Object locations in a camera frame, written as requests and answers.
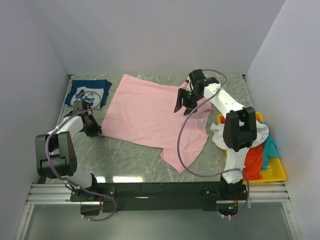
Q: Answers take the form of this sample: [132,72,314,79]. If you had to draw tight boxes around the teal t shirt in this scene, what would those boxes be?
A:
[260,121,281,170]

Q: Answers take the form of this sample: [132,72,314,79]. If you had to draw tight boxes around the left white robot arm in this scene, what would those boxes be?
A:
[35,100,102,201]

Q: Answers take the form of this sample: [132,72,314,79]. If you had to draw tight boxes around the white t shirt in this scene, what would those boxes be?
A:
[210,121,269,150]

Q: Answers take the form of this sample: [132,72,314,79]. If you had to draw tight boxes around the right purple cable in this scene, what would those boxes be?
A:
[176,68,251,219]

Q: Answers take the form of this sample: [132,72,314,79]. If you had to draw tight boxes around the black base beam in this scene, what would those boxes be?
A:
[70,181,248,216]

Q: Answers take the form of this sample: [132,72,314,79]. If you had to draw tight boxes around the folded blue printed t shirt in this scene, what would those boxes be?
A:
[64,79,112,109]

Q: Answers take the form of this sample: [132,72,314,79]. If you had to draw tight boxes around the pink t shirt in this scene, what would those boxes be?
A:
[101,74,212,174]

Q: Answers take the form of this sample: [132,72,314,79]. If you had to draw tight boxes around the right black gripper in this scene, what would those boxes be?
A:
[173,88,202,117]

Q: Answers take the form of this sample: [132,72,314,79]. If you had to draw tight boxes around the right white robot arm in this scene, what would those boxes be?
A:
[174,69,257,200]

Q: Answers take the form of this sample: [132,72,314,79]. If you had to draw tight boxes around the yellow plastic tray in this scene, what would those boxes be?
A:
[216,111,288,185]

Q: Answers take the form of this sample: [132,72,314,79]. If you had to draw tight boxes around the orange t shirt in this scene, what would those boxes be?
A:
[243,144,263,181]

